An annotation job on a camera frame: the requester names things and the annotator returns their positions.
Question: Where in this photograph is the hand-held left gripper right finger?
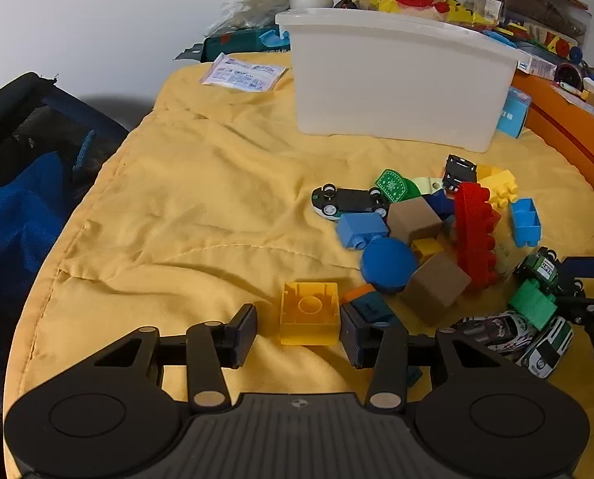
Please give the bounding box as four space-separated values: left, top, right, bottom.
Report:
341 303 520 414

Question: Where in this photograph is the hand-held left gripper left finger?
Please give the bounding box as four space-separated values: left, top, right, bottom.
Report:
84 303 258 412

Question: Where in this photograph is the yellow hollow building block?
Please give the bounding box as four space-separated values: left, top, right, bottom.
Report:
279 282 342 346

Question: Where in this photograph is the green toy truck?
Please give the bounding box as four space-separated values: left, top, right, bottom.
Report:
514 247 584 300

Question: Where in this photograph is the red long building block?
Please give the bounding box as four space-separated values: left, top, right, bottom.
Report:
451 182 502 294

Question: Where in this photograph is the white plastic storage bin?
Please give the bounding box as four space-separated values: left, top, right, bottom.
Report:
275 7 533 154

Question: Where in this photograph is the dark teal toy car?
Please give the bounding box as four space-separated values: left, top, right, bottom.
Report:
341 284 398 331

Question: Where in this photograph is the white and green toy car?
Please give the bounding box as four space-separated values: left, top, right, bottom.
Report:
519 315 574 380

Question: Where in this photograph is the green building block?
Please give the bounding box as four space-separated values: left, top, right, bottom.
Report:
507 279 560 330

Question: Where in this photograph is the blue open building block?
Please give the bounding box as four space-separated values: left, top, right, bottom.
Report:
509 198 544 247

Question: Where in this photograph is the blue round disc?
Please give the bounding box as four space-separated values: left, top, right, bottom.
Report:
360 237 420 294

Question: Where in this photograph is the brown wooden block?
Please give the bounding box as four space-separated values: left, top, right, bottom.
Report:
387 197 445 247
401 252 472 325

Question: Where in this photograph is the white and black race car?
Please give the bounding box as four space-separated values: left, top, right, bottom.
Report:
451 309 537 360

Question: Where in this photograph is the light blue building block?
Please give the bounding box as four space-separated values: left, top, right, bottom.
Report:
336 212 391 251

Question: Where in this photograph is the small yellow building block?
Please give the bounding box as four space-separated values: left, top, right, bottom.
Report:
411 237 445 260

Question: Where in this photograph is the yellow studded building block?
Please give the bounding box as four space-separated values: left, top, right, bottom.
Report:
477 164 520 209

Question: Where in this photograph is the orange box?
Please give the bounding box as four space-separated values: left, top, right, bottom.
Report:
509 72 594 200

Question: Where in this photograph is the yellow blanket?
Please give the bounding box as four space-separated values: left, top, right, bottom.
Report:
4 52 594 479

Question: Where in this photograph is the green printed toy piece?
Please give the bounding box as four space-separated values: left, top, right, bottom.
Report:
374 168 420 205

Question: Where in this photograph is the dark blue building block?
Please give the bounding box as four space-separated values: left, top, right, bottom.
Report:
423 190 457 220

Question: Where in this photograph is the small black toy car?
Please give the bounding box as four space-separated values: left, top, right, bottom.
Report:
443 154 479 191

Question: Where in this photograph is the pale green toy piece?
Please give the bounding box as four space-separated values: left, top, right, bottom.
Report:
409 176 447 195

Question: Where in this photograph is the light blue cardboard box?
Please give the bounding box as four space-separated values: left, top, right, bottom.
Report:
495 87 533 139

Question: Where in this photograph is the small round dark device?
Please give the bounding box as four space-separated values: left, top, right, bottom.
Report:
556 62 584 91

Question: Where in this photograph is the white and blue carton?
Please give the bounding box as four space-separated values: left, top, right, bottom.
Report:
514 52 560 81

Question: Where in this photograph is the colourful wooden toy board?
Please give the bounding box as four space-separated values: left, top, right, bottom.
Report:
497 20 584 61

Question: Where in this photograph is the blue cloth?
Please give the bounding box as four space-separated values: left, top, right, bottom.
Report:
0 152 78 310

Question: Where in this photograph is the white printed packet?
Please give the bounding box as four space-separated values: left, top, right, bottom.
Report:
200 52 285 93

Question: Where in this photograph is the teal wipes package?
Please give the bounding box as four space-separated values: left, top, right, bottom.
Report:
174 27 292 61

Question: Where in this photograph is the blue fabric basket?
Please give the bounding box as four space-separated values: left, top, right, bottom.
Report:
0 72 130 460

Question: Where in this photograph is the white plastic bag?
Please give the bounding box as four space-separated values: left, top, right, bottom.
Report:
207 0 305 36

